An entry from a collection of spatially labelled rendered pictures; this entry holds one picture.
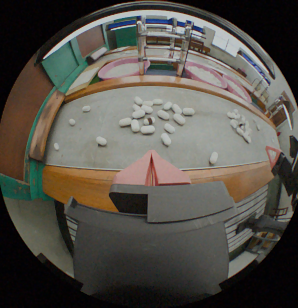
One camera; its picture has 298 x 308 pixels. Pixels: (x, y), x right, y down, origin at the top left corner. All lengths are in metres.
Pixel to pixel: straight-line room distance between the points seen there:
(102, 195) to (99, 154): 0.11
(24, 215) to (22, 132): 1.11
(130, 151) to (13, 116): 0.48
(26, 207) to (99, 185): 1.28
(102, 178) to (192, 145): 0.24
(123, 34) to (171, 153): 2.94
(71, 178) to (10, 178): 0.30
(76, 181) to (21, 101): 0.40
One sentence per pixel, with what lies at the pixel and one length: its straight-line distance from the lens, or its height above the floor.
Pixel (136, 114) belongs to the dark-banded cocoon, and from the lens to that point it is 0.28.
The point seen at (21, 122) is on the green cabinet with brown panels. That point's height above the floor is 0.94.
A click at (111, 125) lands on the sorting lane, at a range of 0.31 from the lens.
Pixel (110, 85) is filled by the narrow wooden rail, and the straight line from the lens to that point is 0.42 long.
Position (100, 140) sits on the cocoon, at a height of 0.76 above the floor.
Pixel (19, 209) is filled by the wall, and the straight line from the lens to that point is 1.41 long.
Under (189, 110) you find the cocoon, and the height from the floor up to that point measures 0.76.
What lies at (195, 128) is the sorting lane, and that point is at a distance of 0.31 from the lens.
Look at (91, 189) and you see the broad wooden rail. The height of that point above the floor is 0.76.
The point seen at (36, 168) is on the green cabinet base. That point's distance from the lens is 0.47.
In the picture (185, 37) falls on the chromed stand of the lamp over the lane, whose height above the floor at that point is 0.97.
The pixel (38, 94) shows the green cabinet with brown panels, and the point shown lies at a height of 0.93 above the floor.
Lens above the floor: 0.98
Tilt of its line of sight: 75 degrees down
